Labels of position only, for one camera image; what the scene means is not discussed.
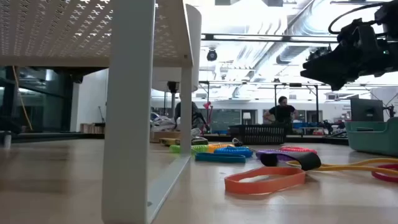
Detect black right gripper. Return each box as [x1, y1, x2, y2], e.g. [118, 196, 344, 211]
[300, 39, 382, 91]

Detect red coil wristband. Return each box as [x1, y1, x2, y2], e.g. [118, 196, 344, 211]
[279, 146, 318, 156]

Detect black rubber band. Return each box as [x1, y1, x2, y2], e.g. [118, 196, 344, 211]
[260, 151, 322, 172]

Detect purple coil wristband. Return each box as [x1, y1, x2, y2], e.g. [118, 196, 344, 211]
[255, 149, 301, 162]

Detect yellow rubber band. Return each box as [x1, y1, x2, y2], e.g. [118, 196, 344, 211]
[285, 157, 398, 176]

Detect orange rubber band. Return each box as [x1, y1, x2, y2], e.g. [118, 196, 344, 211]
[224, 166, 307, 196]

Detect teal rubber band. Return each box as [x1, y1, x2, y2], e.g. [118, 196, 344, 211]
[195, 152, 247, 164]

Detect black ceiling spotlight cluster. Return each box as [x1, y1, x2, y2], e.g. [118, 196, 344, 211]
[306, 46, 332, 62]

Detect dark computer monitor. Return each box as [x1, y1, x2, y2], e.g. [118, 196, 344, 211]
[350, 98, 384, 123]

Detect person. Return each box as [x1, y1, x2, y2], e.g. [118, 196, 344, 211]
[174, 101, 210, 131]
[263, 95, 300, 135]

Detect black overhead rig bar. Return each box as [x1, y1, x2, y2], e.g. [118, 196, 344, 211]
[201, 33, 340, 44]

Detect teal plastic bin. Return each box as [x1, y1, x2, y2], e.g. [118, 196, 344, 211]
[344, 116, 398, 157]

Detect black mesh basket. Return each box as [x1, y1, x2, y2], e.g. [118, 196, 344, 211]
[228, 123, 289, 146]

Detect blue coil wristband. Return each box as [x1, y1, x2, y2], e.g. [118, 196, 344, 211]
[213, 146, 254, 159]

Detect orange-yellow coil wristband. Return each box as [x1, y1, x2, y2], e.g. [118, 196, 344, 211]
[206, 142, 236, 153]

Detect green coil wristband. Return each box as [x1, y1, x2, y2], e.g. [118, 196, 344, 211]
[169, 144, 209, 155]

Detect white perforated metal shelf riser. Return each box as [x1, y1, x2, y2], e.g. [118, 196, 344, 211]
[0, 0, 194, 224]

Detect wooden slat crate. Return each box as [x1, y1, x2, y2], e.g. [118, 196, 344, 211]
[80, 123, 106, 135]

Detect black background rig frame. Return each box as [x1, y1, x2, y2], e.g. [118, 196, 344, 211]
[198, 80, 321, 126]

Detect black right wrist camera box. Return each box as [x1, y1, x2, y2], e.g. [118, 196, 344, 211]
[338, 17, 374, 43]

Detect black aluminium table frame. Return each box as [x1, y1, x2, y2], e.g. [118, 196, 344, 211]
[12, 132, 349, 146]

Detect yellow hanging cord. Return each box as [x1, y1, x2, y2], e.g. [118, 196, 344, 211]
[11, 65, 34, 131]

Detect small white post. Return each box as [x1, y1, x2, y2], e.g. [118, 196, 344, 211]
[2, 130, 12, 149]

